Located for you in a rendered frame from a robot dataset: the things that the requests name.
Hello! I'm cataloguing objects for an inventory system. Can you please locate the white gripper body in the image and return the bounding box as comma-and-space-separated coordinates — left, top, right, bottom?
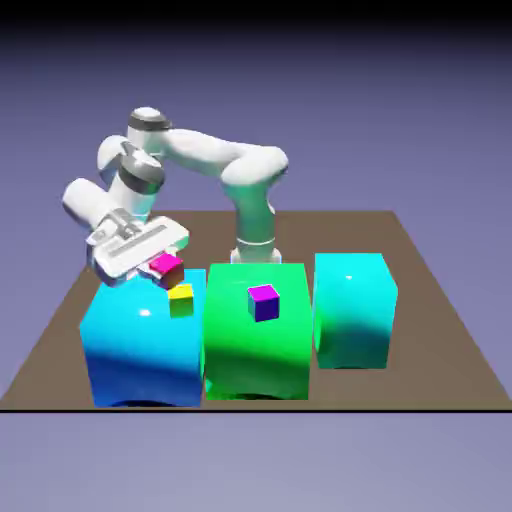
86, 215, 190, 289

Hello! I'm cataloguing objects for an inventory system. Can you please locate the small pink cube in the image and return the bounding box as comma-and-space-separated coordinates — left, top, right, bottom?
148, 252, 186, 291

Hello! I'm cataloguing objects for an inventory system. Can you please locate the small yellow cube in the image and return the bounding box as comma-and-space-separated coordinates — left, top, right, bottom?
167, 283, 195, 320

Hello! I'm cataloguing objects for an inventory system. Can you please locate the small purple cube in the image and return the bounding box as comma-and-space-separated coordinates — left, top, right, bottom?
246, 283, 281, 323

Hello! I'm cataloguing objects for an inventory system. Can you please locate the large blue box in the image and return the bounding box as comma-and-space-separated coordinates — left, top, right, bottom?
78, 268, 208, 409

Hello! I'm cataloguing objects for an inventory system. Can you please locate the large green box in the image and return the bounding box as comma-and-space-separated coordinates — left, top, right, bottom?
203, 262, 313, 402

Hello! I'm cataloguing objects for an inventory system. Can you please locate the large cyan box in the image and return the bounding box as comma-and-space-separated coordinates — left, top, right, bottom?
312, 252, 399, 370

